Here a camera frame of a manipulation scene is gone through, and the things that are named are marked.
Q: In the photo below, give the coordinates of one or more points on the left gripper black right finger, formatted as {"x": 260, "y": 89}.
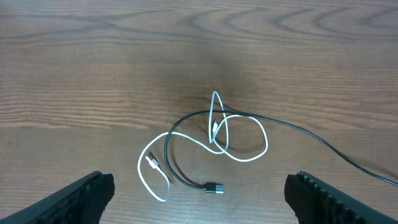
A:
{"x": 315, "y": 201}

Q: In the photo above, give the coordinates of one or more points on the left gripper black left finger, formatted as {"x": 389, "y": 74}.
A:
{"x": 83, "y": 201}

